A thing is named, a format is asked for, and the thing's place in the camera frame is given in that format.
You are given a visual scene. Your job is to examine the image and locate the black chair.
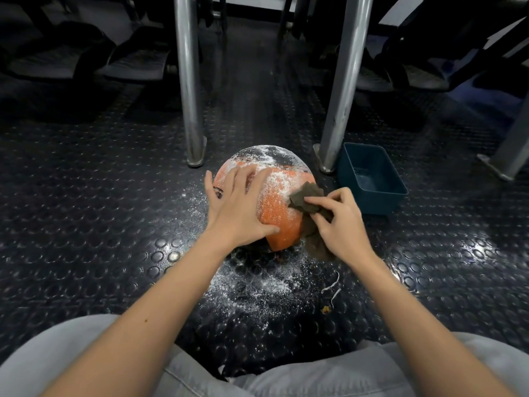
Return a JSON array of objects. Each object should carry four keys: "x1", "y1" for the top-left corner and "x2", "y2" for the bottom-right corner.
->
[
  {"x1": 355, "y1": 35, "x2": 452, "y2": 94},
  {"x1": 94, "y1": 25, "x2": 179, "y2": 84},
  {"x1": 4, "y1": 20, "x2": 117, "y2": 82}
]

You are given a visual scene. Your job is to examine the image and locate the person's right hand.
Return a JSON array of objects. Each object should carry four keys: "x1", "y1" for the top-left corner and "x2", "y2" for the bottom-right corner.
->
[{"x1": 304, "y1": 187, "x2": 379, "y2": 269}]

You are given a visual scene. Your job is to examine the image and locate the silver metal table leg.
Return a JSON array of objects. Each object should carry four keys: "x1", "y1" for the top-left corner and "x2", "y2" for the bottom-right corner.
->
[
  {"x1": 312, "y1": 0, "x2": 375, "y2": 175},
  {"x1": 477, "y1": 90, "x2": 529, "y2": 182},
  {"x1": 173, "y1": 0, "x2": 207, "y2": 168}
]

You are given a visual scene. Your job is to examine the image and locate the person's right forearm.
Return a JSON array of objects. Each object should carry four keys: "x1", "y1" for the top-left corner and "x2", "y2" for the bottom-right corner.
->
[{"x1": 348, "y1": 251, "x2": 515, "y2": 397}]

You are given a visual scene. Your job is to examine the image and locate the brown cleaning cloth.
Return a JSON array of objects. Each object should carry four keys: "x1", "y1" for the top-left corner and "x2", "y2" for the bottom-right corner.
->
[{"x1": 288, "y1": 182, "x2": 337, "y2": 263}]

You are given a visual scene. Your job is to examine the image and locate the person's left hand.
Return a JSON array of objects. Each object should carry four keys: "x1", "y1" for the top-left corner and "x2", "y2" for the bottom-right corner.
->
[{"x1": 204, "y1": 164, "x2": 282, "y2": 253}]

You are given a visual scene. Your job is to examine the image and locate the blue plastic tub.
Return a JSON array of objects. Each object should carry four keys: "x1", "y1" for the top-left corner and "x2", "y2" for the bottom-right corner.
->
[{"x1": 337, "y1": 142, "x2": 409, "y2": 216}]

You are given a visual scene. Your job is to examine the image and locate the grey trousers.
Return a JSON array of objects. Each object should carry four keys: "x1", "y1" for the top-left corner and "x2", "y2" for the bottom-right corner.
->
[{"x1": 0, "y1": 314, "x2": 529, "y2": 397}]

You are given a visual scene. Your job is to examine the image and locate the white powder spill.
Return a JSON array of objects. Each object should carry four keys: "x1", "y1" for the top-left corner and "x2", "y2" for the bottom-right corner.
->
[{"x1": 194, "y1": 244, "x2": 331, "y2": 331}]

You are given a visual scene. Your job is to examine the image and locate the orange dusty basketball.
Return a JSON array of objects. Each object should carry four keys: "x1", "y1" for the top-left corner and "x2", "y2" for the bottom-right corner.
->
[{"x1": 212, "y1": 144, "x2": 318, "y2": 253}]

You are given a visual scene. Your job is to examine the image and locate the person's left forearm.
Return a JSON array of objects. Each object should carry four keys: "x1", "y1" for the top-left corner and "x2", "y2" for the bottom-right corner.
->
[{"x1": 41, "y1": 235, "x2": 239, "y2": 397}]

